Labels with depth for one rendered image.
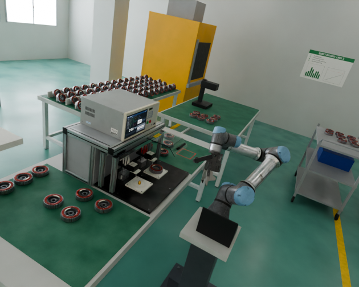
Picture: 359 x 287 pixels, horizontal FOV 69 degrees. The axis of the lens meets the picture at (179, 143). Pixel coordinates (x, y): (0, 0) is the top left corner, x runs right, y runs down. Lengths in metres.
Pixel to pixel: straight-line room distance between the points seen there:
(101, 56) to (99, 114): 4.03
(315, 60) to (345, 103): 1.16
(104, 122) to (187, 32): 3.76
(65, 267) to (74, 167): 0.78
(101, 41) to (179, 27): 1.62
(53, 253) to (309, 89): 6.17
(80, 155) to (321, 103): 5.81
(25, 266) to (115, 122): 0.94
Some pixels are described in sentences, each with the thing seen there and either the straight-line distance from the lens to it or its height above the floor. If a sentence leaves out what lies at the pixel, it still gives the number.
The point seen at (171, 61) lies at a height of 1.13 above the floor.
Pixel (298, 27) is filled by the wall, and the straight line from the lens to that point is 6.76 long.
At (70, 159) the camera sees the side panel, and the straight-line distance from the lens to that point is 2.04.
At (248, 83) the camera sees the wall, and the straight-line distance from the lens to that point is 6.92.
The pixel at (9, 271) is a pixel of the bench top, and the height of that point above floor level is 0.75.
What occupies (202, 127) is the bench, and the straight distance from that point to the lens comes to 3.35.
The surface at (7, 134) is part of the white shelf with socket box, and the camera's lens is 1.67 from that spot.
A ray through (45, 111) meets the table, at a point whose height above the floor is 0.55.
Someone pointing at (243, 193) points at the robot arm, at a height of 1.10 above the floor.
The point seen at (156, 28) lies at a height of 1.68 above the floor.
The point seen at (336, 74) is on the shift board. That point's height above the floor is 1.52.
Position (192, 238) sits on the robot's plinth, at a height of 0.75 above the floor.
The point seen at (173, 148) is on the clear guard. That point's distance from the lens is 1.98.
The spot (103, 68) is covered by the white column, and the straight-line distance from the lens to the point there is 5.86.
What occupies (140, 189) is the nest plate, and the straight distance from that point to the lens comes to 1.93.
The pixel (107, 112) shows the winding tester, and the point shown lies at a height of 1.28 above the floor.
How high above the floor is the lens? 1.93
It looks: 25 degrees down
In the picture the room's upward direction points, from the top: 13 degrees clockwise
